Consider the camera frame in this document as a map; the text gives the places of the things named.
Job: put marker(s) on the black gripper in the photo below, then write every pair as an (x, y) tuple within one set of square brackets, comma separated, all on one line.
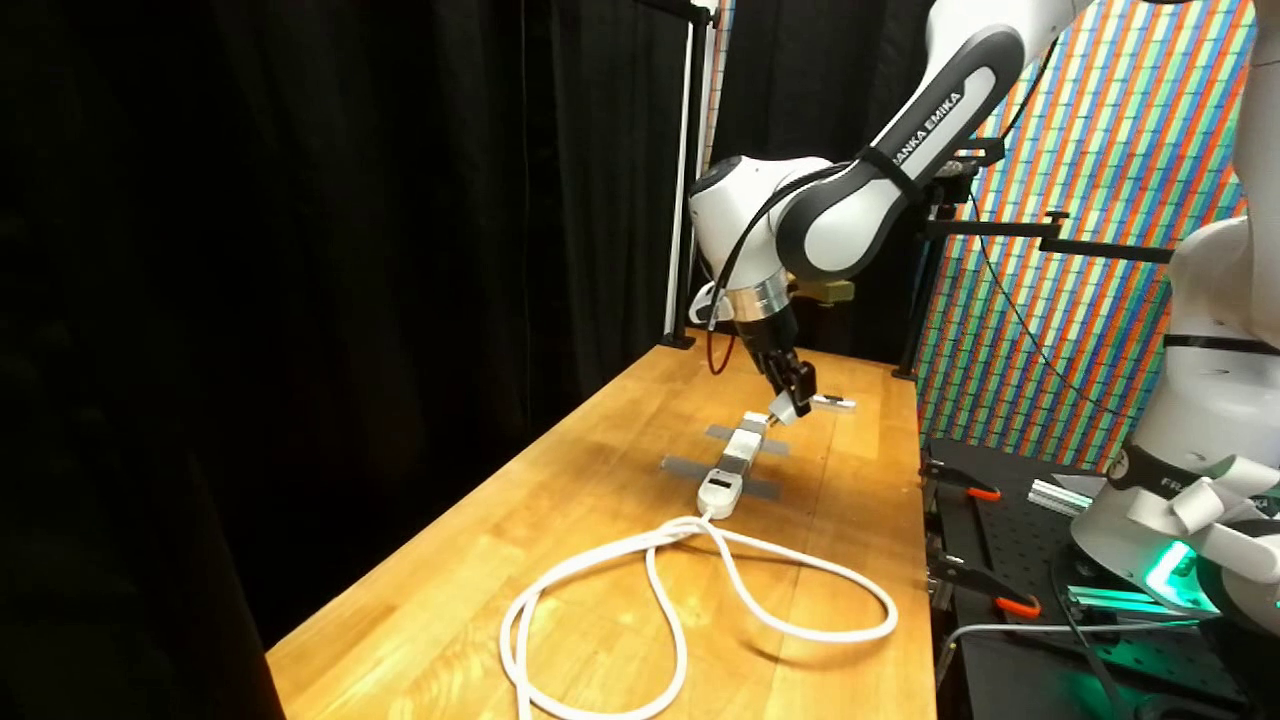
[(777, 350)]

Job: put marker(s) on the white charger head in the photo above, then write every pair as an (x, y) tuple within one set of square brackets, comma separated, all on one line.
[(795, 410)]

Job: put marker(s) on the silver metal device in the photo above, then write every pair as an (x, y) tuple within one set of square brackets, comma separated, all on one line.
[(836, 401)]

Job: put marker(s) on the white power strip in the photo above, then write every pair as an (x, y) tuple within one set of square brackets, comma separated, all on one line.
[(731, 473)]

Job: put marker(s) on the white pole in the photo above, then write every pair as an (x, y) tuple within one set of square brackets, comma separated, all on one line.
[(683, 162)]

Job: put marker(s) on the silver metal plate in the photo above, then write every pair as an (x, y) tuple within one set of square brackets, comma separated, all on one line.
[(1060, 498)]

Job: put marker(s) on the black stand with boom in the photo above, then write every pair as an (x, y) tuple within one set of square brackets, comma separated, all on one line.
[(1064, 243)]

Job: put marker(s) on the colourful patterned panel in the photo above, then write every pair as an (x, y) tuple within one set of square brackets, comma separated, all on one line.
[(1107, 334)]

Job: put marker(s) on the black curtain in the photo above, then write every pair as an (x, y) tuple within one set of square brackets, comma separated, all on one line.
[(332, 264)]

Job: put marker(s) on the grey duct tape strip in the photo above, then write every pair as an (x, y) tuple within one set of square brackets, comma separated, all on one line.
[(686, 468), (731, 437)]

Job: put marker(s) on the olive wrist camera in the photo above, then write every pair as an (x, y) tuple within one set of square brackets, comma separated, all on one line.
[(824, 288)]

